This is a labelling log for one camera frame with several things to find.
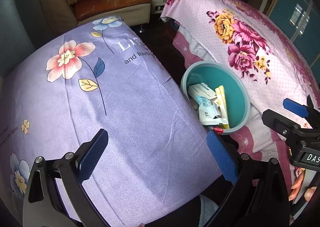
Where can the purple floral bed sheet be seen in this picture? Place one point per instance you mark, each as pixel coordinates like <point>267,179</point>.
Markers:
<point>93,78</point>

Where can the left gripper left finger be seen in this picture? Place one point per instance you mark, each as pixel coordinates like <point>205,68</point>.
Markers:
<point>43,205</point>

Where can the blue white sachet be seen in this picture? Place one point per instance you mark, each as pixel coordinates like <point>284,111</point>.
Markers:
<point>209,112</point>

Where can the orange brown seat cushion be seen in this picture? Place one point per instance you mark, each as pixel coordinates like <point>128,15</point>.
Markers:
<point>88,8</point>

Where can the teal trash bin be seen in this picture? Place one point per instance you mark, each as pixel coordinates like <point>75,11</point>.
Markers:
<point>214,74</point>

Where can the yellow white striped wrapper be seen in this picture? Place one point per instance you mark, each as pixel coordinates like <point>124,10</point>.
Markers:
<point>221,100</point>

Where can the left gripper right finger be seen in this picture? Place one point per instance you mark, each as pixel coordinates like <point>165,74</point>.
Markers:
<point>258,196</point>

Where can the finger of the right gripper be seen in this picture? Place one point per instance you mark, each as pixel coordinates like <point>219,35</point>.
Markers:
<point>307,112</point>
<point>284,126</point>

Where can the beige sofa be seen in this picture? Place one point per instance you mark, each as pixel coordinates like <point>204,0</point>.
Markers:
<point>65,15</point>

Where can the white medicine box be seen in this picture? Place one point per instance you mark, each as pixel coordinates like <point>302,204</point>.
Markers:
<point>201,90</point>

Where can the pink floral quilt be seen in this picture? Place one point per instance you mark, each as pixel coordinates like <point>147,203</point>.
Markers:
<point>235,35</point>

